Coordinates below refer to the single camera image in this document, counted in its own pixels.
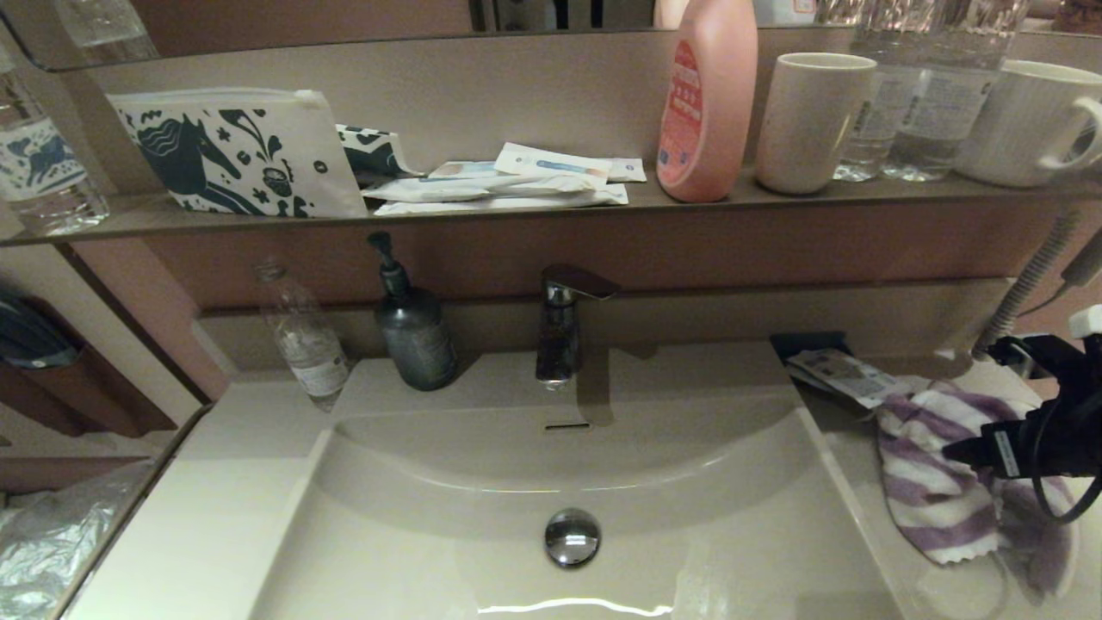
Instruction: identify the purple white striped towel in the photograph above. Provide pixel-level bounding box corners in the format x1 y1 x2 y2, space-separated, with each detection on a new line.
876 381 1081 599

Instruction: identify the chrome sink faucet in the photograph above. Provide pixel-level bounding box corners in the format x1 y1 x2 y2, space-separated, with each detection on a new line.
536 263 621 390

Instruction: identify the white ceramic sink basin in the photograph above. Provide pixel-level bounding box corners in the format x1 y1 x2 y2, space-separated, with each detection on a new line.
250 340 905 620

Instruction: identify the printed paper packet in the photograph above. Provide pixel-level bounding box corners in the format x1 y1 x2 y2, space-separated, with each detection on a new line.
785 349 929 407

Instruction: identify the black flat tray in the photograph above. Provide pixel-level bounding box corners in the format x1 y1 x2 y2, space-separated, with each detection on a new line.
769 332 849 363

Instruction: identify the clear water bottle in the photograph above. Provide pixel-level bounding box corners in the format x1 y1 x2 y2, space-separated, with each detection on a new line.
815 0 916 183
881 0 1030 183

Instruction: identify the chrome drain stopper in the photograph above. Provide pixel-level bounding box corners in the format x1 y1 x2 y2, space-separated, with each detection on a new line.
544 507 601 568

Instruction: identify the pink lotion bottle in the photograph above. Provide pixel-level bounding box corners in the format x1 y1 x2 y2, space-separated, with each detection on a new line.
656 0 759 203

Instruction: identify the white packet blue print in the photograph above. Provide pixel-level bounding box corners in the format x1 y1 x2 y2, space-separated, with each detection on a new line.
493 142 614 189

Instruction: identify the long flat white packet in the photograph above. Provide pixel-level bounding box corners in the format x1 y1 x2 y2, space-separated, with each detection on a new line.
374 184 629 216

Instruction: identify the dark pump soap dispenser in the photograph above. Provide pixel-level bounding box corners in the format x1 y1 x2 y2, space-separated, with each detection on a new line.
368 231 459 392

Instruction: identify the white toothbrush packet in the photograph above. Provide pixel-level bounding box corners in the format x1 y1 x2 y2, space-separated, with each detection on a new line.
363 174 604 204

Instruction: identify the pale thin packet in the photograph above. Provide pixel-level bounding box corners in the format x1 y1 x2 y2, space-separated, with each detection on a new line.
430 161 504 181

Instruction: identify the small clear plastic bottle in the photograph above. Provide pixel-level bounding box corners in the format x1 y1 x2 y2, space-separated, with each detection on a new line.
254 258 352 412

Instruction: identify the small folded printed pouch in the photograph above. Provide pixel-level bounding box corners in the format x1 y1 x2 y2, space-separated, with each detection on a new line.
336 125 425 189

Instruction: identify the white pouch horse print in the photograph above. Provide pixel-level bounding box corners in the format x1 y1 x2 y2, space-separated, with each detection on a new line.
106 87 369 219

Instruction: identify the brown wooden side shelf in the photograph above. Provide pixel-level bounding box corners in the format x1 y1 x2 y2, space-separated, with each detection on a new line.
0 297 179 440

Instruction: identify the crumpled clear plastic bag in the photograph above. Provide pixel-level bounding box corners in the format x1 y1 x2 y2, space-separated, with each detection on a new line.
0 461 160 620

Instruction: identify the dark blue rounded object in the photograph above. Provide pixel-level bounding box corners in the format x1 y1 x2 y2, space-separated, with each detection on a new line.
0 288 83 371

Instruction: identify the water bottle blue label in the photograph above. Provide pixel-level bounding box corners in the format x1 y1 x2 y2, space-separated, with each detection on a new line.
0 43 111 238

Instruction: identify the grey corrugated hose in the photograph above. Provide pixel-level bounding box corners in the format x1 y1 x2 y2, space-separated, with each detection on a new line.
973 211 1079 358

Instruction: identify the grey handset with cord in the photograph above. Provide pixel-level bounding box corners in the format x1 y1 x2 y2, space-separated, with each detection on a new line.
1014 245 1102 321

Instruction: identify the white mug with handle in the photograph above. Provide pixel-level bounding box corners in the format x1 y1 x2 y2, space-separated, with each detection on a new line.
953 59 1102 189

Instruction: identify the white handleless cup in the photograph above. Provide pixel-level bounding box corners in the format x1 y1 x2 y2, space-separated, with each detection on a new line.
755 53 878 195

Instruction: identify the brown wall shelf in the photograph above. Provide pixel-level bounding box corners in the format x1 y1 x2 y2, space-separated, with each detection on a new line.
0 166 1102 249

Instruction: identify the wall mirror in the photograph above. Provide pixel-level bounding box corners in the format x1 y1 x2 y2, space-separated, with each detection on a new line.
0 0 1102 74

